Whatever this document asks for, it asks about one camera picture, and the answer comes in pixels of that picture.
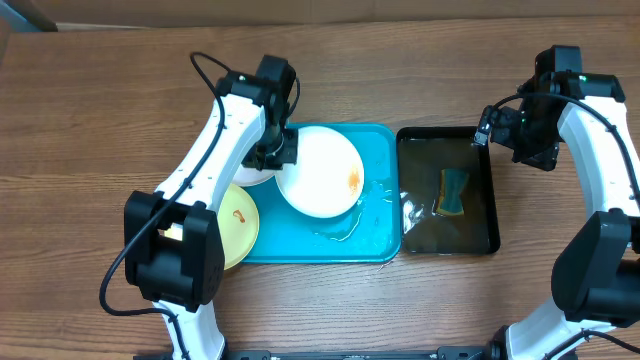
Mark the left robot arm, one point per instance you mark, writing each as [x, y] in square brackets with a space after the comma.
[173, 252]

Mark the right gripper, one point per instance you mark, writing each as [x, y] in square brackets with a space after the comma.
[536, 156]

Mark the black water tray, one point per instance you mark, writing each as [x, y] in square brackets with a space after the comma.
[422, 152]

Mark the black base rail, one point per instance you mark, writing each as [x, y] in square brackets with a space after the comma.
[442, 353]

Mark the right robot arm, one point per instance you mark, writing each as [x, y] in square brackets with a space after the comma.
[594, 288]

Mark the white plate upper left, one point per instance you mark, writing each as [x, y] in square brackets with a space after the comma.
[247, 177]

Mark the yellow plate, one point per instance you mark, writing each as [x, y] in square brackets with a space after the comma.
[239, 222]

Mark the teal plastic tray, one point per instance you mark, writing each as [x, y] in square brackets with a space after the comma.
[370, 232]

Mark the green yellow sponge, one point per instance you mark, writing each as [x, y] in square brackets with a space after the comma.
[452, 184]

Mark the white plate with stain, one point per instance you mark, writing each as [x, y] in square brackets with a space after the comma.
[328, 176]

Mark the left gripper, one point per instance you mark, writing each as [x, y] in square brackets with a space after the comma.
[290, 157]

